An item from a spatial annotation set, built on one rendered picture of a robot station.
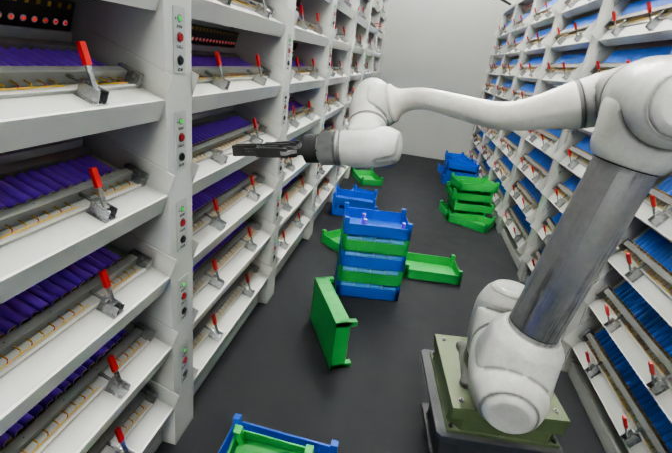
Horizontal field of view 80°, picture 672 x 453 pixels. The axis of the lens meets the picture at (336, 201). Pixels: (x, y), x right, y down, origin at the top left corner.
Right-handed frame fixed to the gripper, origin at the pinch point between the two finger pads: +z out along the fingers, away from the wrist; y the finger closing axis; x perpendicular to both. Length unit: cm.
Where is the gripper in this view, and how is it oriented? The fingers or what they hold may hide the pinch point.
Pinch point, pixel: (246, 149)
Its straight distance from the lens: 110.9
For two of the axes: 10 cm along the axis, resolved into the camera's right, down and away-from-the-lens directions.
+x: -0.6, -9.5, -3.1
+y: 2.0, -3.1, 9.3
